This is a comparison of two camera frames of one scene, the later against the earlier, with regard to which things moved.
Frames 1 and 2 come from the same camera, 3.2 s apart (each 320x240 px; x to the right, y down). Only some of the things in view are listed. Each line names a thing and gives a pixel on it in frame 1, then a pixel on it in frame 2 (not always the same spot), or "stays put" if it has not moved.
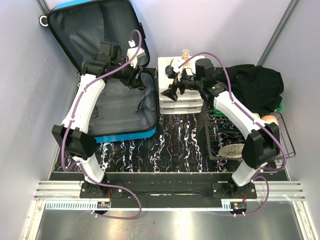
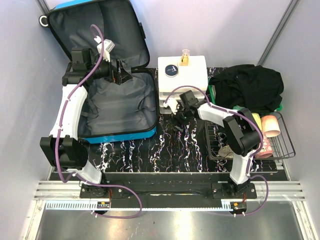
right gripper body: x=187 y=84 to x=182 y=115
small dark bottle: x=185 y=54 stays put
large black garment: x=258 y=88 stays put
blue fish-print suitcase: x=122 y=112 stays put
